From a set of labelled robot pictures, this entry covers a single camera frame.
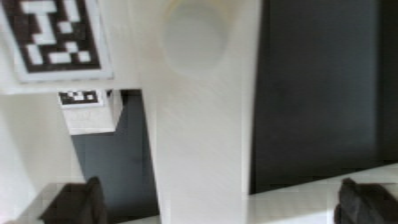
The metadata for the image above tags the white chair back frame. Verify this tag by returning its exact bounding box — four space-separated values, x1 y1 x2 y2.
0 0 262 224

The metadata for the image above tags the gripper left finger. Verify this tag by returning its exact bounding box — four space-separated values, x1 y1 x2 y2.
40 177 109 224

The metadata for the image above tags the white chair leg block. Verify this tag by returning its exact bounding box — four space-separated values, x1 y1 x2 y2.
59 90 123 135

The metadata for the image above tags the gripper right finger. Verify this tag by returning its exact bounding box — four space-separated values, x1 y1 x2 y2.
335 178 398 224

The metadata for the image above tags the white chair seat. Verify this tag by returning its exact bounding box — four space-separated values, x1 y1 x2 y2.
0 164 398 224

